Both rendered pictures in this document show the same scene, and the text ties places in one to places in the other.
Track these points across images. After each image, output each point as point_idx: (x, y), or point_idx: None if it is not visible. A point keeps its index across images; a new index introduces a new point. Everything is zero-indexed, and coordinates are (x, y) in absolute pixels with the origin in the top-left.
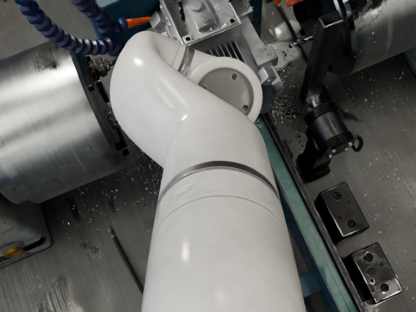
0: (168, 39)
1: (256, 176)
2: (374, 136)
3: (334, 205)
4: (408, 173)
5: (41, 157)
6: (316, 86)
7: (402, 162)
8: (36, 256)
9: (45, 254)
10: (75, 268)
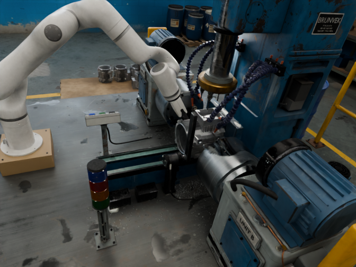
0: (175, 65)
1: (126, 28)
2: (180, 214)
3: (149, 185)
4: (161, 224)
5: None
6: (186, 149)
7: (167, 223)
8: (145, 123)
9: (145, 125)
10: (140, 130)
